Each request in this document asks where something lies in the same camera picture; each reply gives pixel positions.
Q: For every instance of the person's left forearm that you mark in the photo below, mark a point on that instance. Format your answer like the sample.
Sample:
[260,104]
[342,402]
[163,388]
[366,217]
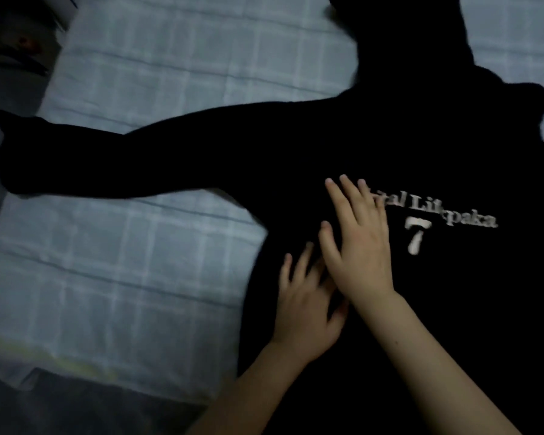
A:
[249,394]

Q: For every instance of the person's left hand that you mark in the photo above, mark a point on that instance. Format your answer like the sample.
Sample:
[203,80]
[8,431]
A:
[303,317]

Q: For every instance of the bed with blue plaid sheet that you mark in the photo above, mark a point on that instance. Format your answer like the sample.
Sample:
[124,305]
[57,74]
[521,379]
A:
[140,63]

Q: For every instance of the black hoodie with white lettering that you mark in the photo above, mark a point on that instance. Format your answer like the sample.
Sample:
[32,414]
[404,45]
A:
[435,312]

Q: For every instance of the person's right hand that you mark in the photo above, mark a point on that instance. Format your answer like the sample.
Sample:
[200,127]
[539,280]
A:
[362,258]

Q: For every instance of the person's right forearm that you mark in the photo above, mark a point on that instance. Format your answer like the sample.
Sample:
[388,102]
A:
[430,376]

